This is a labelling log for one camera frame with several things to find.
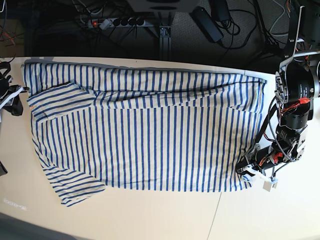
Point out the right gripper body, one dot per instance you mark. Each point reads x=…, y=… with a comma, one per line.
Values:
x=8, y=92

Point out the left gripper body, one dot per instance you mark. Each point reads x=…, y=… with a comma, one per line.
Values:
x=260, y=162

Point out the blue white striped T-shirt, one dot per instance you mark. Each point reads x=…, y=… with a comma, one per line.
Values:
x=95, y=127

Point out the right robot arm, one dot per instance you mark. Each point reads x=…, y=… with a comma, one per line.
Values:
x=5, y=68

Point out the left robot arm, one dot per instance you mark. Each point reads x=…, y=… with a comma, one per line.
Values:
x=282, y=137

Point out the black object at left edge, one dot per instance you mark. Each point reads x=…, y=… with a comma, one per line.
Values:
x=3, y=170

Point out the black tripod stand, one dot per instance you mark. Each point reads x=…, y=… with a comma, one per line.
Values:
x=271, y=46

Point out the black power strip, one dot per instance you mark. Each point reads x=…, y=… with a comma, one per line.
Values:
x=106, y=23

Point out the black power adapter brick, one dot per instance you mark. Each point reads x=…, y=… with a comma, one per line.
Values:
x=206, y=25

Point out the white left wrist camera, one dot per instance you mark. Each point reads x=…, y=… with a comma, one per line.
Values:
x=270, y=184

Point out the aluminium frame post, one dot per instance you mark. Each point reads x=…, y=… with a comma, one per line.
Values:
x=165, y=40

